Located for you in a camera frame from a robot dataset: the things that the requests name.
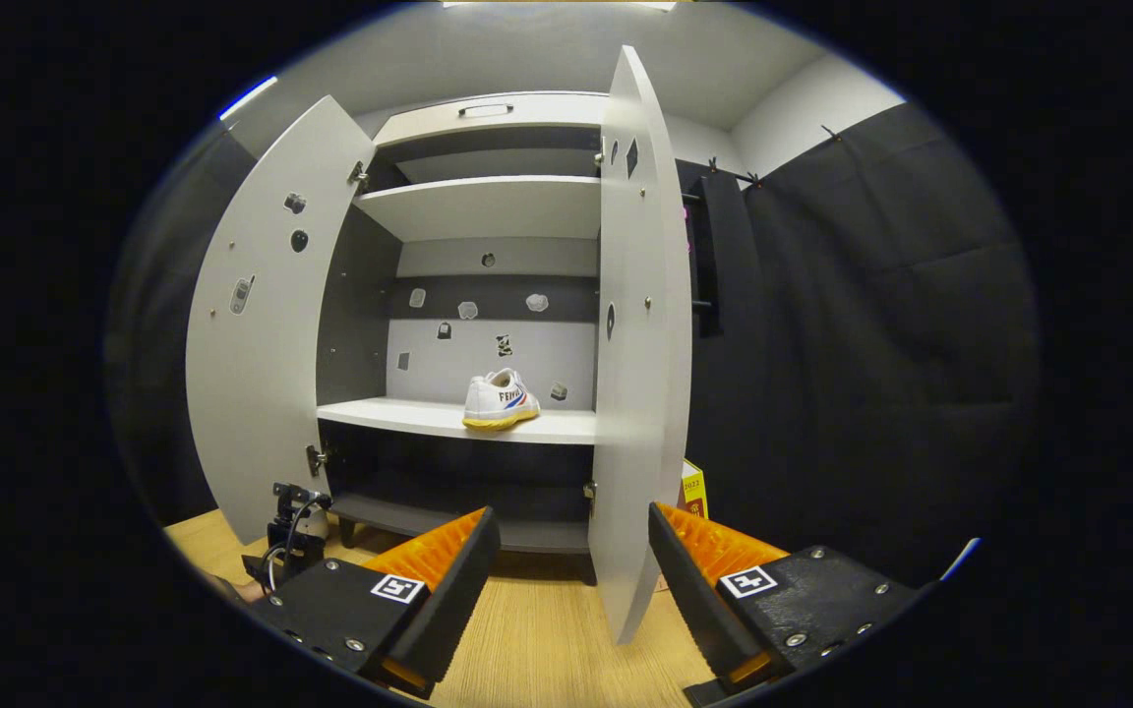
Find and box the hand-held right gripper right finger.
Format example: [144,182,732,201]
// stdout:
[648,501,922,707]

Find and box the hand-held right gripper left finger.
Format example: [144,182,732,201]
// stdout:
[247,506,502,699]

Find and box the white shoe cabinet door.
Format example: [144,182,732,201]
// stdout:
[588,44,693,645]
[186,95,376,547]

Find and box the white canvas shoe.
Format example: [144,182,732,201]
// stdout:
[462,368,541,432]

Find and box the white grey shoe cabinet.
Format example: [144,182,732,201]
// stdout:
[316,91,617,581]

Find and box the white cabinet drawer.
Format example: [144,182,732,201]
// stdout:
[375,91,612,148]

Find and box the yellow book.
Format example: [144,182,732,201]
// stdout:
[680,459,710,520]

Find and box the black backdrop cloth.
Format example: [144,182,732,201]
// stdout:
[104,98,1042,591]

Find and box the small ceiling light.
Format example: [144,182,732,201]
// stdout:
[219,76,279,121]

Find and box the large ceiling light panel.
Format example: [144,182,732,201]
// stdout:
[444,0,676,11]

